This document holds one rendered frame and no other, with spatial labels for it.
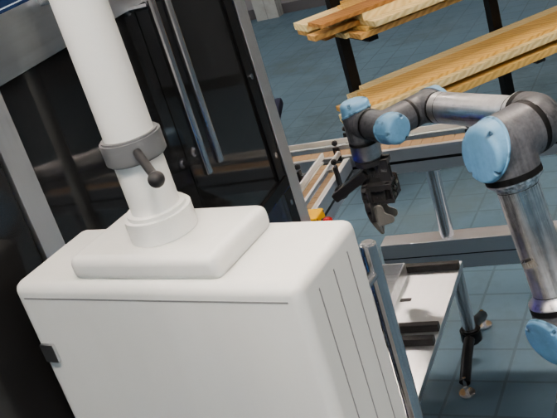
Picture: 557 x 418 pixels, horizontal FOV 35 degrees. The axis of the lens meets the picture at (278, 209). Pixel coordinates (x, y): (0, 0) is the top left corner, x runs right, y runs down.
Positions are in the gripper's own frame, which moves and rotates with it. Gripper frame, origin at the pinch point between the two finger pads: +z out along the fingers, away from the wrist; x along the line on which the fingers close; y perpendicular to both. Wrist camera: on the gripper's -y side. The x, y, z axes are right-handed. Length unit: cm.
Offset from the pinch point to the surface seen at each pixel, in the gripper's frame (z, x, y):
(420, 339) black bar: 15.3, -28.2, 13.6
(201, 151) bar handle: -43, -41, -18
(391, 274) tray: 16.6, 5.1, -1.9
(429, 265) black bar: 15.3, 5.8, 8.9
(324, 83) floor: 105, 483, -199
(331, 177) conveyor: 12, 66, -37
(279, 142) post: -24.9, 7.3, -23.5
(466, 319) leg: 85, 86, -9
